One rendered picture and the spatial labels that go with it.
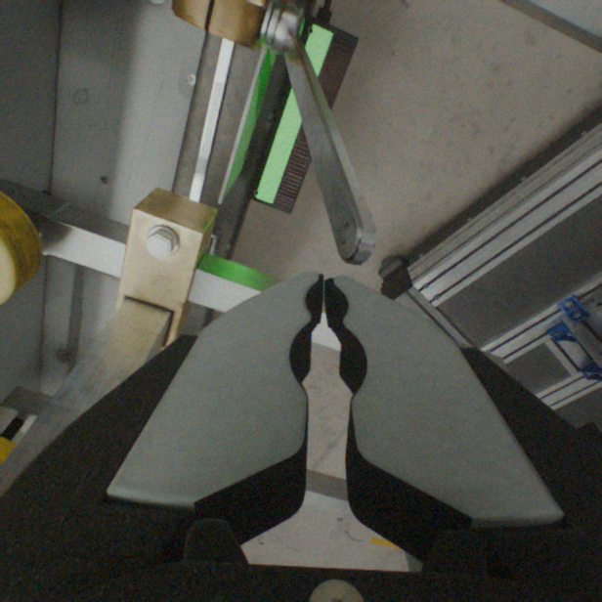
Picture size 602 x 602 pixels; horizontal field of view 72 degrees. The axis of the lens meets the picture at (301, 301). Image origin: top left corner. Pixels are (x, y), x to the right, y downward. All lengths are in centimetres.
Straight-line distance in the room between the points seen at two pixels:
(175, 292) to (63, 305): 40
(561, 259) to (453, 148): 38
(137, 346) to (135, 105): 32
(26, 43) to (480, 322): 105
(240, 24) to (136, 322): 20
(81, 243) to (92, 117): 25
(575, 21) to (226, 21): 18
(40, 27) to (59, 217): 24
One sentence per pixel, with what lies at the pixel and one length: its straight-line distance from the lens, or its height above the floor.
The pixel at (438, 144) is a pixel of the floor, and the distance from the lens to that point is 118.
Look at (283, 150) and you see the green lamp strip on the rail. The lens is 43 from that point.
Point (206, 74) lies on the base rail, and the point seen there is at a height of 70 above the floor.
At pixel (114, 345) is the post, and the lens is 30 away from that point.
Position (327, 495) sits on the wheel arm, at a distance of 54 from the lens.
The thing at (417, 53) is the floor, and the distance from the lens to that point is 114.
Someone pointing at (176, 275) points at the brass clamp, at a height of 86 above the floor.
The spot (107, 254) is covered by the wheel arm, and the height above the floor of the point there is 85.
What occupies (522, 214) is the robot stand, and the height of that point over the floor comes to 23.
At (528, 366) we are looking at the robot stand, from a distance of 134.
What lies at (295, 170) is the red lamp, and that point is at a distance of 44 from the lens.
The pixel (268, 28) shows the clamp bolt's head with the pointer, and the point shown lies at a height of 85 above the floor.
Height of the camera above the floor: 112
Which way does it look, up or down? 58 degrees down
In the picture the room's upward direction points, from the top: 175 degrees counter-clockwise
